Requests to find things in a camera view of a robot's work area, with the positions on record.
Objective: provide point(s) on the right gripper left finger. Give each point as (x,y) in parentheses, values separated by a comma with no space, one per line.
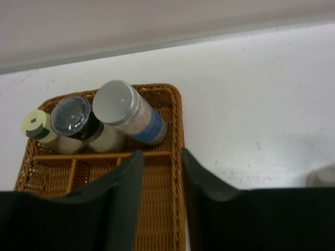
(101,215)

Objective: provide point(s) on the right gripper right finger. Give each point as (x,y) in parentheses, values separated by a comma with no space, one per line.
(223,217)

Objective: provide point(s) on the black cap salt grinder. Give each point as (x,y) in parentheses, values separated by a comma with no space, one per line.
(73,118)

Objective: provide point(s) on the silver cap blue label bottle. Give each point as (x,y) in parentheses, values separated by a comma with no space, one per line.
(119,105)

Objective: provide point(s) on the yellow cap spice bottle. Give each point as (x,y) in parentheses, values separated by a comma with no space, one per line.
(36,125)

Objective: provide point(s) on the brown wicker divided tray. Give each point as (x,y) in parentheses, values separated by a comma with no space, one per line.
(161,218)

